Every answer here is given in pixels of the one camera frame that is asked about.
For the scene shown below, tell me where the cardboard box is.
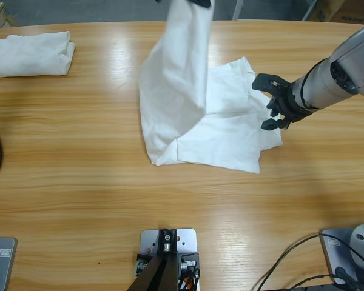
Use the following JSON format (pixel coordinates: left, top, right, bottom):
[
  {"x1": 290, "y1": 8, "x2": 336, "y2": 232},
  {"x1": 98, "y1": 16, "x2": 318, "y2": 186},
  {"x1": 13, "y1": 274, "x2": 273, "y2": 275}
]
[{"x1": 317, "y1": 0, "x2": 364, "y2": 24}]

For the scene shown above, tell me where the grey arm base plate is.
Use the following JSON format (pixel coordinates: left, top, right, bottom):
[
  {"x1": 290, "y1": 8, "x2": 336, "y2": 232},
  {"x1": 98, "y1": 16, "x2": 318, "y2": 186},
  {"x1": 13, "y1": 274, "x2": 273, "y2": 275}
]
[
  {"x1": 320, "y1": 223, "x2": 364, "y2": 287},
  {"x1": 0, "y1": 236, "x2": 18, "y2": 291}
]

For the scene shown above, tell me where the thin black cable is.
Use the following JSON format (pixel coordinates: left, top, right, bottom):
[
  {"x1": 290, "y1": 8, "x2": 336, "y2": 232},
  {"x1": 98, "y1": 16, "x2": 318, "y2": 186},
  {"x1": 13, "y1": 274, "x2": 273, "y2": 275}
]
[{"x1": 288, "y1": 274, "x2": 340, "y2": 291}]

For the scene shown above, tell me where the white metal leg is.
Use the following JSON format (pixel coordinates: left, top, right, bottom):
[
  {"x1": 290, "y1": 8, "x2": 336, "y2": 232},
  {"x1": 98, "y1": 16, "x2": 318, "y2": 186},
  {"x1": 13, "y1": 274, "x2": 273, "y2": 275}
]
[
  {"x1": 301, "y1": 0, "x2": 319, "y2": 21},
  {"x1": 232, "y1": 0, "x2": 246, "y2": 21}
]

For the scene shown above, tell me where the dark camera post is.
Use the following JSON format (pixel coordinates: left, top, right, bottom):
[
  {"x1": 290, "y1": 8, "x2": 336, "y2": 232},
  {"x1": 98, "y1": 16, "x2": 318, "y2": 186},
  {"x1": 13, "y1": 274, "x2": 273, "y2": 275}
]
[{"x1": 129, "y1": 229, "x2": 179, "y2": 291}]

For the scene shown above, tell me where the white T-shirt with black print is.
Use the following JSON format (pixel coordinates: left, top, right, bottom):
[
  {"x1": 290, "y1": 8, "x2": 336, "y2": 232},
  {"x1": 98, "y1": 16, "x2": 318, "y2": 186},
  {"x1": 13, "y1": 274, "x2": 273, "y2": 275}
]
[{"x1": 138, "y1": 0, "x2": 285, "y2": 175}]

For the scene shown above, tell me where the white mounting block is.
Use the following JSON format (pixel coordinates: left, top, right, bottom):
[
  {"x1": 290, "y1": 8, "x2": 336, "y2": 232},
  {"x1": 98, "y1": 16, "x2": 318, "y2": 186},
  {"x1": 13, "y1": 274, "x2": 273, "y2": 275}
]
[{"x1": 139, "y1": 229, "x2": 200, "y2": 291}]

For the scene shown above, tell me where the wooden pallet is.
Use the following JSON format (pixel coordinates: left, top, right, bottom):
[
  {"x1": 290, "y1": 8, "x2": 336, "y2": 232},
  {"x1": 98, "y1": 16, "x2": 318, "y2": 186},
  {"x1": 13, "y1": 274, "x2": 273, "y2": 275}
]
[{"x1": 0, "y1": 1, "x2": 19, "y2": 30}]

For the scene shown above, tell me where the long black cable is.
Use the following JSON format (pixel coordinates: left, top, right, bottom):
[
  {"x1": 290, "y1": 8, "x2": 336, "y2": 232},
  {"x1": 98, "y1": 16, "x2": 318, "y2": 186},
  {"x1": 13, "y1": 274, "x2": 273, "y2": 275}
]
[{"x1": 257, "y1": 233, "x2": 364, "y2": 290}]

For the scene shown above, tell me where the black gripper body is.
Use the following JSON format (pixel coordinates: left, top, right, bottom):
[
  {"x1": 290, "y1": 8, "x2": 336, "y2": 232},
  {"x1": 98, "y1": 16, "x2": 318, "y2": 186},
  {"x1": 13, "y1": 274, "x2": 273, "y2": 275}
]
[{"x1": 271, "y1": 83, "x2": 315, "y2": 130}]

